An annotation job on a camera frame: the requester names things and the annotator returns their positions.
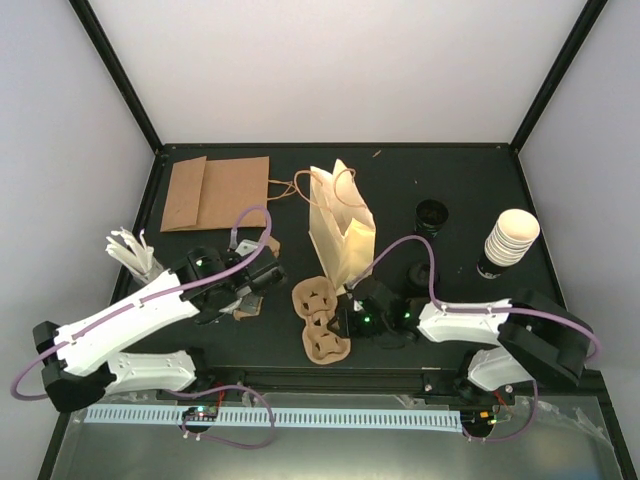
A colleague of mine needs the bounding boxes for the white stirrers in holder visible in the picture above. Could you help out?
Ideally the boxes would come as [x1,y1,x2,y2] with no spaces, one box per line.
[105,228,165,285]

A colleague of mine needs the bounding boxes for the flat brown paper bag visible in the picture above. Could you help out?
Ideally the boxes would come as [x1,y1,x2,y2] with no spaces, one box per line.
[161,156,207,232]

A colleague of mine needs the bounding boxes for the cream paper bag with handles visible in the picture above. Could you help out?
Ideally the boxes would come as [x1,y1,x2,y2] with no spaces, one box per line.
[293,159,376,295]

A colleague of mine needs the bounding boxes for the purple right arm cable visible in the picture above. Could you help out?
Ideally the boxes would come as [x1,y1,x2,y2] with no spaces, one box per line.
[349,234,602,445]

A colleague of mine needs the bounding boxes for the brown cardboard cup carrier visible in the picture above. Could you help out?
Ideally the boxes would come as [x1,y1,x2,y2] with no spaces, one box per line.
[291,276,351,365]

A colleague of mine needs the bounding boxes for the white slotted cable duct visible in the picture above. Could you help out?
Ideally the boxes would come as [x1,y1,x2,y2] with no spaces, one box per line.
[84,404,462,433]

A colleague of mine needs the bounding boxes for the black coffee cup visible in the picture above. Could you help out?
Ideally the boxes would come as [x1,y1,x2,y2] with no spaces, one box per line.
[414,199,449,239]

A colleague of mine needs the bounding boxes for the stack of white paper cups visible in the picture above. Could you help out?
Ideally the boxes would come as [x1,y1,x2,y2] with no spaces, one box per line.
[477,209,541,280]

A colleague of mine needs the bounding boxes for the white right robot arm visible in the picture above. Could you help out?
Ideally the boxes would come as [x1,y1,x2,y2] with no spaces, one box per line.
[327,277,597,403]

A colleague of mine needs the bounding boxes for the brown paper bag with handles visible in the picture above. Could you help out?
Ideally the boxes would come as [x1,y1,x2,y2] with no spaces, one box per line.
[195,157,270,230]

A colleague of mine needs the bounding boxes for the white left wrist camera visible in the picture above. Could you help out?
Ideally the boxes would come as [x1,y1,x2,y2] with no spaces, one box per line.
[230,239,265,260]

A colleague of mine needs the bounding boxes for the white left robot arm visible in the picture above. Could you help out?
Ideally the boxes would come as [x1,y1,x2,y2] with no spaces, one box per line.
[33,242,286,413]

